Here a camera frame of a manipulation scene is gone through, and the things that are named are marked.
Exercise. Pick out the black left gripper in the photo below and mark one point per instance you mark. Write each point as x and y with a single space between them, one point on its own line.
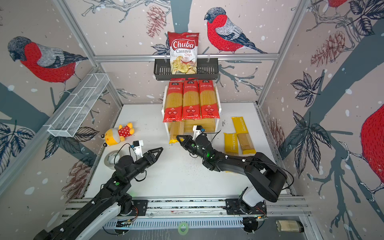
149 158

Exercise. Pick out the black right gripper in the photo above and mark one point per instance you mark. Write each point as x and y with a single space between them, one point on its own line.
187 142

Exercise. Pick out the yellow spaghetti bag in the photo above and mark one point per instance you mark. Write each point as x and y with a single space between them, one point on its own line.
175 129
231 144
243 135

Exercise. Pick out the red spaghetti bag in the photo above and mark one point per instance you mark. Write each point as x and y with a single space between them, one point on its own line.
174 101
191 101
208 100

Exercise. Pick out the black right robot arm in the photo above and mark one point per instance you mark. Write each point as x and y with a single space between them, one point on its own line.
267 178

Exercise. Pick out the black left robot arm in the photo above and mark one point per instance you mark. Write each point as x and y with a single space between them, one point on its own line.
107 203

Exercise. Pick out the wooden two-tier shelf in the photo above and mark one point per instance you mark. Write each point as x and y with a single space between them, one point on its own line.
210 125

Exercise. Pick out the clear tape roll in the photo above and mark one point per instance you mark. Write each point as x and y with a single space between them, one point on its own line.
112 159

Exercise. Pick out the yellow plush toy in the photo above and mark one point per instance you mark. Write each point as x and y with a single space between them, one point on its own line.
116 135

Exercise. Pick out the Chuba cassava chips bag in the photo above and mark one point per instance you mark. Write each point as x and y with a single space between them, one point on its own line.
183 53

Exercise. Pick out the glass jar right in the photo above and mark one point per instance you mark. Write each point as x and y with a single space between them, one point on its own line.
290 226

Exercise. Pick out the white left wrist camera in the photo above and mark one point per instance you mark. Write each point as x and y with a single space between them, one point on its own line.
137 147

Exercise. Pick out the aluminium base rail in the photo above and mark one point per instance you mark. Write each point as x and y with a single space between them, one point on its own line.
199 212

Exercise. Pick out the black hanging wire basket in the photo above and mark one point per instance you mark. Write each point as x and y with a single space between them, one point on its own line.
207 69

